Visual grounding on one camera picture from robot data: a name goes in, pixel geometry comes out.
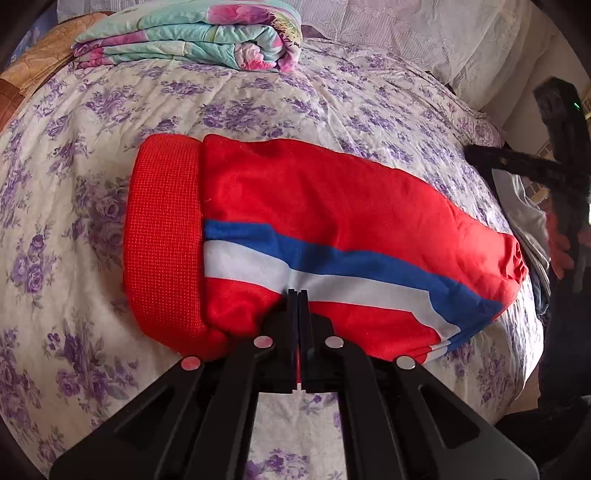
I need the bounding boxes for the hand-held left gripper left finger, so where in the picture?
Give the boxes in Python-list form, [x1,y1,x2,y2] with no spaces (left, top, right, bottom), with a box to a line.
[50,289,301,480]

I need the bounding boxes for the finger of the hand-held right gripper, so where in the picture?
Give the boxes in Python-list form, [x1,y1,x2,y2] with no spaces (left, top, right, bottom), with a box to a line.
[464,144,568,184]

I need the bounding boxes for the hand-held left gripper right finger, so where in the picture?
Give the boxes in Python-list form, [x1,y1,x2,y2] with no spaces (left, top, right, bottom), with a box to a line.
[300,289,540,480]

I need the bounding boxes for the red pants with blue-white stripe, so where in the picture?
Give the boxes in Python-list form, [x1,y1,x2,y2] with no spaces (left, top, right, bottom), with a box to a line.
[123,134,528,365]

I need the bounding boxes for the person's right hand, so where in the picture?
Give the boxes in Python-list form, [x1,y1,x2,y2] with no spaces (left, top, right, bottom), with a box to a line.
[546,224,576,280]

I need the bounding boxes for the grey cloth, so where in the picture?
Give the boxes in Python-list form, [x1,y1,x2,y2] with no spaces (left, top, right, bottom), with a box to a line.
[492,169,553,283]

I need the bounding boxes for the white lace pillow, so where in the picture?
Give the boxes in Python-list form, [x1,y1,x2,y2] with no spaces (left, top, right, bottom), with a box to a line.
[299,0,552,114]

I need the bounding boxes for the purple floral bed sheet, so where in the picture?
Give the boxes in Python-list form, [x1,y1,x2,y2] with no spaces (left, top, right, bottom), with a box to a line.
[0,37,546,480]

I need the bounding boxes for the folded floral quilt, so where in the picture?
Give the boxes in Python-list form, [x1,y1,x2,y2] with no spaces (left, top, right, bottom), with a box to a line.
[71,0,303,73]

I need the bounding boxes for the orange brown blanket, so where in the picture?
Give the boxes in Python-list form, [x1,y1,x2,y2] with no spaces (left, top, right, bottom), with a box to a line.
[0,12,109,132]

